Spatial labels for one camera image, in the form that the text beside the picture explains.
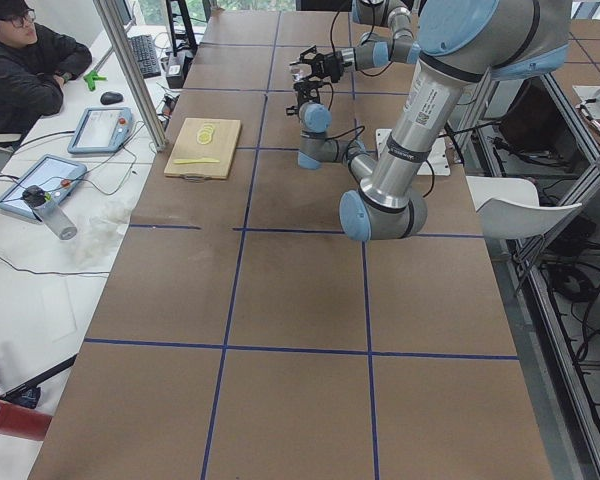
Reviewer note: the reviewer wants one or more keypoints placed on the small glass measuring beaker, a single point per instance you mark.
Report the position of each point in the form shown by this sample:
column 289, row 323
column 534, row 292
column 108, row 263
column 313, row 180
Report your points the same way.
column 297, row 74

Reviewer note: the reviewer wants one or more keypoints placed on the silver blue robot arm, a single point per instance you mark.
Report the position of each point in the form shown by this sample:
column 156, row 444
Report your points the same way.
column 452, row 45
column 385, row 35

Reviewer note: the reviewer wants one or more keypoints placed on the black keyboard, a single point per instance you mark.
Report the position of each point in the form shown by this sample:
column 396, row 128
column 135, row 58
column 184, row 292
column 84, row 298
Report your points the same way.
column 144, row 52

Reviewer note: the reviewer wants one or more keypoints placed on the blue teach pendant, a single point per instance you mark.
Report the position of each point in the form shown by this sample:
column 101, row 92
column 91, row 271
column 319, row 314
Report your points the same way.
column 54, row 175
column 101, row 130

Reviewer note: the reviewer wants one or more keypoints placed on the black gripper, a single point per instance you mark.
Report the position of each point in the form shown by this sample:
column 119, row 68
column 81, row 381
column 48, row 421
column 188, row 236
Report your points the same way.
column 331, row 64
column 303, row 90

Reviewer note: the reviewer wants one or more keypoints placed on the wooden cutting board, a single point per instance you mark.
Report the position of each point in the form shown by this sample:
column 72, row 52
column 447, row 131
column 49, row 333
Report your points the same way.
column 212, row 161

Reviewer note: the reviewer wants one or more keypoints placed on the red thermos bottle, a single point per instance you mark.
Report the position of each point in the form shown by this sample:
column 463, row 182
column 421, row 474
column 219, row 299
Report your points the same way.
column 21, row 422

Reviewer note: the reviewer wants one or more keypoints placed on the blue teach pendant far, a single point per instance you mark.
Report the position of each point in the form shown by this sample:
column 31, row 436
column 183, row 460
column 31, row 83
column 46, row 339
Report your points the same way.
column 101, row 130

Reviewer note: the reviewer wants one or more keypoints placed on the seated person in black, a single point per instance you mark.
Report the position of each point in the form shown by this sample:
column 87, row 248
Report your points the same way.
column 35, row 64

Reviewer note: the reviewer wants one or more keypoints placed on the aluminium frame post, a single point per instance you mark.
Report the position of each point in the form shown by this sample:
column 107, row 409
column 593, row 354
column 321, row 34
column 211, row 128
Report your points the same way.
column 112, row 23

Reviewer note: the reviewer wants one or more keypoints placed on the clear grey water bottle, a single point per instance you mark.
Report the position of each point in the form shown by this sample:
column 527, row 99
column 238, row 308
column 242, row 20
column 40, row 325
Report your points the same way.
column 47, row 210

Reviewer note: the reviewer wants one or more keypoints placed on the black computer mouse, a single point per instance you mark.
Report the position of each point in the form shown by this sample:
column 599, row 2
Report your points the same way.
column 111, row 97

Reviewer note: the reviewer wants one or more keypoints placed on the green plastic clamp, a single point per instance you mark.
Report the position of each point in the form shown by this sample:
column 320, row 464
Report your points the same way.
column 92, row 78

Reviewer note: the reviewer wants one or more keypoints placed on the white plastic chair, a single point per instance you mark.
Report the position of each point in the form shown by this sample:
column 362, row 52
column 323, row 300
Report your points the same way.
column 509, row 208

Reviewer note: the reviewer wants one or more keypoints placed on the lemon slices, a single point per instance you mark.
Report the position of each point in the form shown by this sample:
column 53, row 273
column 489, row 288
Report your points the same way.
column 205, row 133

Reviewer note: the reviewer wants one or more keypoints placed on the blue teach pendant near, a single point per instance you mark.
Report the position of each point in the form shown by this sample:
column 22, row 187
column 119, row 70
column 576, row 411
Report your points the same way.
column 54, row 175

